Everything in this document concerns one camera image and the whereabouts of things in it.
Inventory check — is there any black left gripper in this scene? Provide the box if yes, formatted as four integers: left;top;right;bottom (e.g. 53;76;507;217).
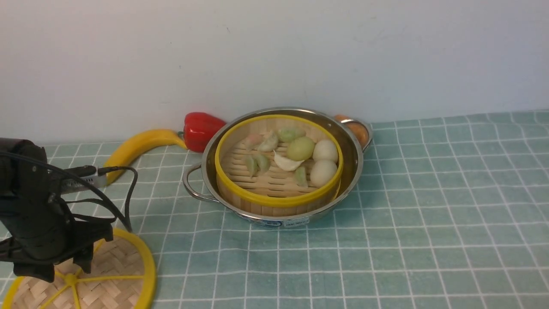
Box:
0;138;114;283

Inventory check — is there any yellow woven steamer lid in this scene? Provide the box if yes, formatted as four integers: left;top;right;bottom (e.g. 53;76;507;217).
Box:
2;228;157;309

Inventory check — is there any yellow bamboo steamer basket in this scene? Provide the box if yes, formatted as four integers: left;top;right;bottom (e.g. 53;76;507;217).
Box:
214;114;346;217

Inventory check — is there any stainless steel pot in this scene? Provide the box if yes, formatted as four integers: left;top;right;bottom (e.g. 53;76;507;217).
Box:
182;107;372;227

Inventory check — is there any yellow plastic banana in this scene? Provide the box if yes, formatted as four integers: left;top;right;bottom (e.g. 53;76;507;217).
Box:
104;129;187;167

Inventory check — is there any red bell pepper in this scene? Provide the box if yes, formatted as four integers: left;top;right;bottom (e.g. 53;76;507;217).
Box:
177;112;227;153

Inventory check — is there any green dumpling pair left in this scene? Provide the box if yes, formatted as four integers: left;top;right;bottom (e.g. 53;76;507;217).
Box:
244;153;271;178

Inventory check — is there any pink dumpling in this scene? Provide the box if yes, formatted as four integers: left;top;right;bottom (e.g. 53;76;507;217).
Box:
243;134;263;152

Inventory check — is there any white dumpling top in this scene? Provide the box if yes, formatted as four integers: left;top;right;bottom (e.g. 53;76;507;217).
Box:
257;130;279;153

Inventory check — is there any white dumpling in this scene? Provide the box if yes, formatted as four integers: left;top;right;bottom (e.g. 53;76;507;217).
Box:
257;130;279;153
273;151;304;172

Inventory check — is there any white dumpling centre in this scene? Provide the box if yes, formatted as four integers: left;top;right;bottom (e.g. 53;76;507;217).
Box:
273;151;304;172

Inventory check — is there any green dumpling lower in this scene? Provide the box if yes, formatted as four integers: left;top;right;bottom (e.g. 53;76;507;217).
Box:
294;166;308;188

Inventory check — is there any green dumpling top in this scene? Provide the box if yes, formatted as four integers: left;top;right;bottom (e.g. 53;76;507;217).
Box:
277;127;306;143

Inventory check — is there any green round bun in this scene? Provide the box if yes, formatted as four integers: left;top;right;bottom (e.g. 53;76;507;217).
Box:
287;136;316;161

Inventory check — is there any brown potato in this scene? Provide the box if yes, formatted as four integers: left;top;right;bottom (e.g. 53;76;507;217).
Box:
334;114;371;149

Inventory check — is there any green checkered tablecloth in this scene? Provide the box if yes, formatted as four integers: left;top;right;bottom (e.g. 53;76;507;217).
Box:
130;111;549;309

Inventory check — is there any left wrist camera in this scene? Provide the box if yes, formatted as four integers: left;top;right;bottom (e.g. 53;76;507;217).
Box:
48;166;109;195

